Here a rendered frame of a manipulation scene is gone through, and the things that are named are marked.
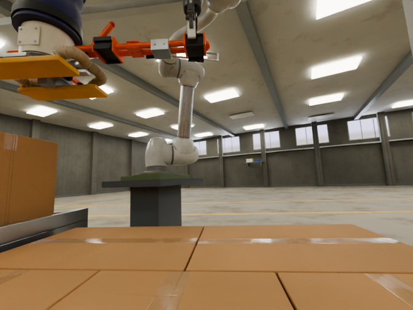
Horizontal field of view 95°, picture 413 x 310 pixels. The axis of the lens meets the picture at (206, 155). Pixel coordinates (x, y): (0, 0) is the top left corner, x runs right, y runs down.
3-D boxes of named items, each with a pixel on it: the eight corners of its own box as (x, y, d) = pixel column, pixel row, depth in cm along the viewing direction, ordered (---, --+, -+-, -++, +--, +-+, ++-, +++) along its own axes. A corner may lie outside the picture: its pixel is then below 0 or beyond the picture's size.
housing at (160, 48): (150, 49, 72) (150, 38, 73) (155, 60, 79) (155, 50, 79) (168, 48, 72) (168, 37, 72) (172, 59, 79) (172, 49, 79)
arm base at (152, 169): (149, 176, 149) (149, 170, 150) (173, 174, 143) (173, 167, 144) (133, 175, 132) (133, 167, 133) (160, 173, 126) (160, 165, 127)
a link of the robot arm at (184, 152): (167, 162, 152) (193, 162, 161) (171, 167, 138) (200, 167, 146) (174, 60, 139) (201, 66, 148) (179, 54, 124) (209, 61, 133)
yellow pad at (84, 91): (16, 91, 80) (17, 80, 81) (37, 101, 90) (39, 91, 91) (94, 87, 79) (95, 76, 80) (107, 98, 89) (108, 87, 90)
